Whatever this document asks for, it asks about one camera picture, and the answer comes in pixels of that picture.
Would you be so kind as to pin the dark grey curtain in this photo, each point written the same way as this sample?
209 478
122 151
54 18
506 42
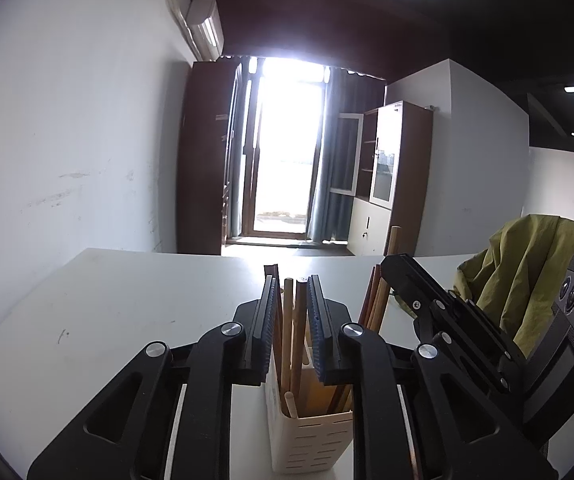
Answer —
352 95

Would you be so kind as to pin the white air conditioner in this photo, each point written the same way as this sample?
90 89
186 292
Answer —
207 25

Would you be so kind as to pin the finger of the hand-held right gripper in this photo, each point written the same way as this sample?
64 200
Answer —
402 275
467 355

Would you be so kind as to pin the dark brown wardrobe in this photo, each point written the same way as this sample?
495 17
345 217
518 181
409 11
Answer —
207 160

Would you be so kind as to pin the cream slotted chopstick holder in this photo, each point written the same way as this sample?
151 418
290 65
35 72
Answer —
312 440

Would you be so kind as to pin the wooden glass-door cabinet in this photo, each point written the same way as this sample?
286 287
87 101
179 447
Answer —
412 170

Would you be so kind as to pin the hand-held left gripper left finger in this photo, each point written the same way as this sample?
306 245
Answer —
268 330

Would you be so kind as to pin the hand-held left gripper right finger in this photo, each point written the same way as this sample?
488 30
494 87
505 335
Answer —
319 330

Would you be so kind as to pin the glass balcony door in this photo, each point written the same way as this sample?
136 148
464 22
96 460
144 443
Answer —
282 160

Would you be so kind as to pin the pile of wooden chopsticks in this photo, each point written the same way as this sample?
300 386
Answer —
299 320

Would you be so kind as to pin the olive green jacket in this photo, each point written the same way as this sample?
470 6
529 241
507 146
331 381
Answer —
507 280

